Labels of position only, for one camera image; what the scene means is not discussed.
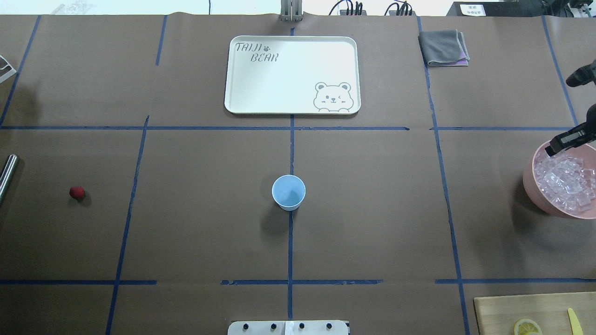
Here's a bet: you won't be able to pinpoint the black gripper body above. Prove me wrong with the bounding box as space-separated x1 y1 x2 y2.
566 64 596 87

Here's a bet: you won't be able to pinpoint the pink bowl of ice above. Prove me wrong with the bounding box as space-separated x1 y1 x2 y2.
523 142 596 219

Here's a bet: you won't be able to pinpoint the light blue paper cup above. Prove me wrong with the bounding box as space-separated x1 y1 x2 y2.
271 174 306 211

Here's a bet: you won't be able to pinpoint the black power box with label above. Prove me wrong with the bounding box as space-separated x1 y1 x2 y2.
446 0 544 17

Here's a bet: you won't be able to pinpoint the grey folded cloth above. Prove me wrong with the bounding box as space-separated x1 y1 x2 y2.
419 29 470 67

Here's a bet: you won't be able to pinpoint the yellow plastic knife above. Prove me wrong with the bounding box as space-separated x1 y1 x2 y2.
568 308 584 335

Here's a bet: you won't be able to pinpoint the wooden cutting board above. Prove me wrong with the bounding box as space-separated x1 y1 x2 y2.
474 291 596 335

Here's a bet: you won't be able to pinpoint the yellow lemon slices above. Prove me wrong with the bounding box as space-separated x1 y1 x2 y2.
513 319 543 335

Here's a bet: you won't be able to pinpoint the cream bear serving tray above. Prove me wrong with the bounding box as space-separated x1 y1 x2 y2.
224 35 362 116

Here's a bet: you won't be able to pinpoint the red strawberry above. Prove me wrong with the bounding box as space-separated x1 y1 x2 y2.
69 186 87 200

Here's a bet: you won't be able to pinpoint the steel muddler with black tip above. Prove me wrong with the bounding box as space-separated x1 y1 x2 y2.
0 154 20 206

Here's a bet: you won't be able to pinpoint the aluminium frame post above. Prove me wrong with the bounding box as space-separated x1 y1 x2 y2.
280 0 304 22

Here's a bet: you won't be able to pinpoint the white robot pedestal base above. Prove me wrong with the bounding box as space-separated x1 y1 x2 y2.
227 320 351 335

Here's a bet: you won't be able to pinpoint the cup rack with handle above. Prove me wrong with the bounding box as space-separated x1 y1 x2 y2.
0 55 17 84

